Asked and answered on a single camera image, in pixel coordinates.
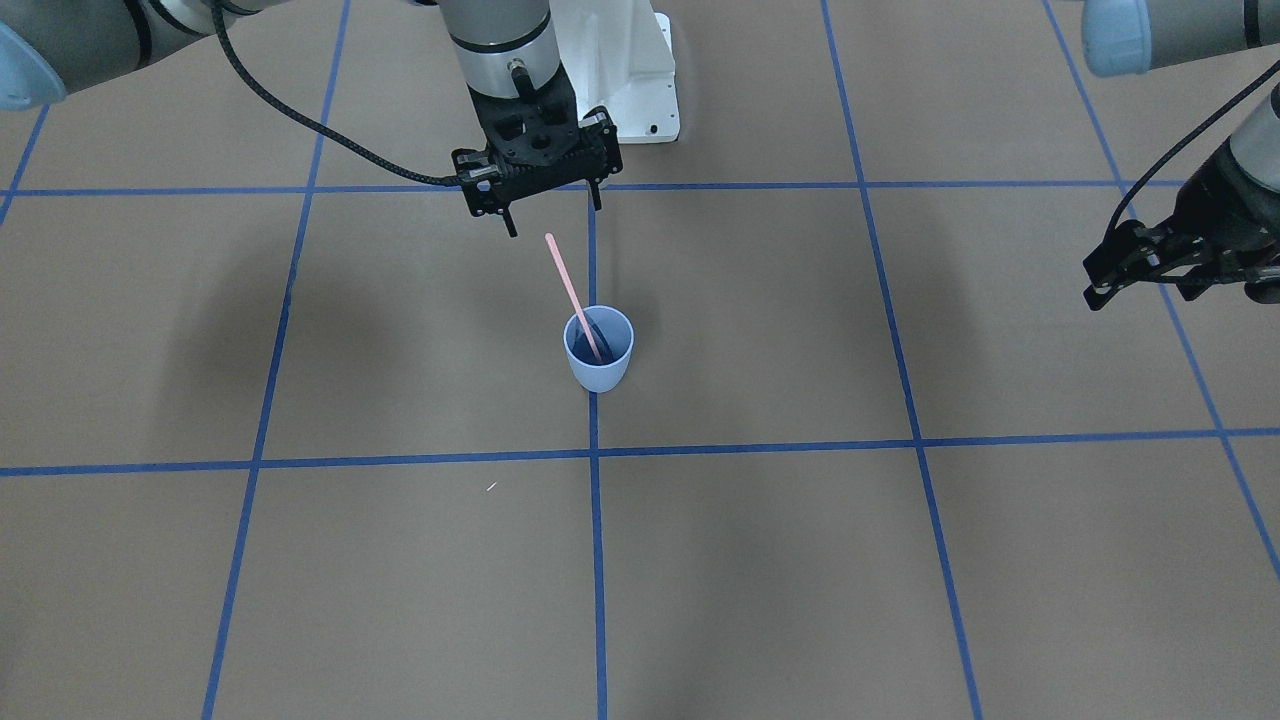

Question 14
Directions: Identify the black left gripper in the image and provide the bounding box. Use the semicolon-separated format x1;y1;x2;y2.
1172;145;1279;275

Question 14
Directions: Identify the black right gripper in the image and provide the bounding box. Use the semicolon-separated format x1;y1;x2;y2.
470;72;604;238

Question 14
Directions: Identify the pink chopstick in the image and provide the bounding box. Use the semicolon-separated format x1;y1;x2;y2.
544;232;604;365

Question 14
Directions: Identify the light blue plastic cup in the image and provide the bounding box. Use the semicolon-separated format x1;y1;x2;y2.
562;305;636;395

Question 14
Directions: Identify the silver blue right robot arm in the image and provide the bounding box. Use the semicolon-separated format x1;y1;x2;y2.
3;1;623;234

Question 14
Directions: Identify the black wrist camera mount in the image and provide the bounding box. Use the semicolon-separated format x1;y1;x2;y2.
452;105;623;238

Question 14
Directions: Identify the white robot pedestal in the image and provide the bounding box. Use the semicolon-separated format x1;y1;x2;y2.
550;1;681;143

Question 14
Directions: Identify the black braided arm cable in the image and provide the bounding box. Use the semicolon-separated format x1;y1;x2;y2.
210;0;471;190

